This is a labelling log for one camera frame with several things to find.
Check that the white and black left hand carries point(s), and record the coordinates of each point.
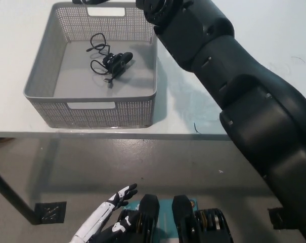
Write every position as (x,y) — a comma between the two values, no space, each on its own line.
(94,222)

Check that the black and white right hand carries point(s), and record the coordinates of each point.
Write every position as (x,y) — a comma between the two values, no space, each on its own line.
(92,1)

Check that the black floor tape patch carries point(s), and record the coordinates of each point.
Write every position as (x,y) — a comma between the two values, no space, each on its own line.
(51,213)

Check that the black left body block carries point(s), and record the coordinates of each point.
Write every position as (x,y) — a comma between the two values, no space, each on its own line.
(149,217)

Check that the black body block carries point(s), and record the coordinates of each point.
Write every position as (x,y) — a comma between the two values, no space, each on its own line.
(183,222)
(149,217)

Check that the black slanted table leg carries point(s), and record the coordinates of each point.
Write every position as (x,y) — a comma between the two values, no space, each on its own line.
(16,200)

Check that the grey perforated plastic basket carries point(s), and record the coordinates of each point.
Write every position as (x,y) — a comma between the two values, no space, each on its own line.
(74,83)

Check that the black right body block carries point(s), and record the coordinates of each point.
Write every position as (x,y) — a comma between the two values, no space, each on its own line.
(183,222)

